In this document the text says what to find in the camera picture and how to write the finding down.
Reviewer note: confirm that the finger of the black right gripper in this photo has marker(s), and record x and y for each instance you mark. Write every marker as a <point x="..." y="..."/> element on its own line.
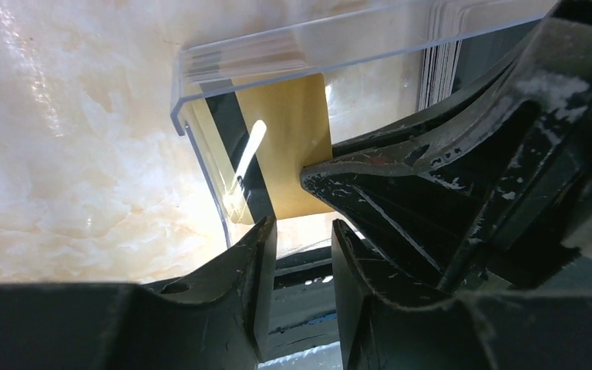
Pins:
<point x="485" y="182"/>

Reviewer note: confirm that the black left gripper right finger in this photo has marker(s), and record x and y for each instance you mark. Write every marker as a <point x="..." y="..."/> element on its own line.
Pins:
<point x="389" y="320"/>

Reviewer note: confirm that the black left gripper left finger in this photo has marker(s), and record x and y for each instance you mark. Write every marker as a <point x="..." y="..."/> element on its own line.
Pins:
<point x="216" y="317"/>

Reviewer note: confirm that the clear acrylic card box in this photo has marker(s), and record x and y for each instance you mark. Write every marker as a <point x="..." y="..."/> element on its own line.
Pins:
<point x="369" y="53"/>

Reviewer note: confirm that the black credit card stack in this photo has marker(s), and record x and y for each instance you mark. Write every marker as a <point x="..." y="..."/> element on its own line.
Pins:
<point x="451" y="22"/>

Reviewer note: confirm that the yellow credit card stack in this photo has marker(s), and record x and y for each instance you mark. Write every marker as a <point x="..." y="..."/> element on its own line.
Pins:
<point x="253" y="144"/>

